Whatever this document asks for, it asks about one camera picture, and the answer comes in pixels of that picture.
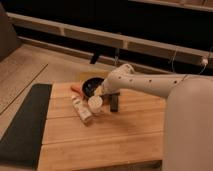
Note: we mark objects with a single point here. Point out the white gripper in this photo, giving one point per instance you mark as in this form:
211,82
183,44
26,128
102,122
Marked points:
98,91

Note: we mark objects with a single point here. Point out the white wooden shelf rail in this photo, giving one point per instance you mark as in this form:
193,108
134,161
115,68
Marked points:
139,45

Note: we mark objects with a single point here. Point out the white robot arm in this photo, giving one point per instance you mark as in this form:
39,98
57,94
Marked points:
188,120

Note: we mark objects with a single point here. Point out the dark floor mat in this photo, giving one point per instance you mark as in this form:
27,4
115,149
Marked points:
21,142

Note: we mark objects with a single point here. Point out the dark ceramic bowl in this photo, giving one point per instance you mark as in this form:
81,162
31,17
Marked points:
89,86

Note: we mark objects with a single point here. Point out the black rectangular block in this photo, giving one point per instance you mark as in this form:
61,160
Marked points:
114,102

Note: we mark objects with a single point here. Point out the orange carrot toy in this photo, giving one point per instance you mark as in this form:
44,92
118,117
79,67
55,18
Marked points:
77,90

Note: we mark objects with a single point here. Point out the white plastic bottle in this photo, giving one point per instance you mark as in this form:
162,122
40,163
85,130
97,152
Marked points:
83,112

